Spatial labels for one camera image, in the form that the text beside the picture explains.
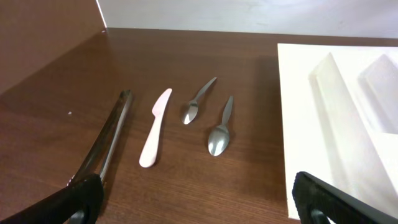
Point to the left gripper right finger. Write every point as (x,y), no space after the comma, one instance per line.
(318,202)

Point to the steel table knife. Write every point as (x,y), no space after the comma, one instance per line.
(98,148)
(126,100)

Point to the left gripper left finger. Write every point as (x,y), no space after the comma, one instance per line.
(85,195)

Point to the small steel teaspoon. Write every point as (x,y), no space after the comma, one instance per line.
(219,136)
(190,110)

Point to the pink plastic knife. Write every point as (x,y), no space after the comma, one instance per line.
(149,152)

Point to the white plastic cutlery tray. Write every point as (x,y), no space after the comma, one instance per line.
(339,118)

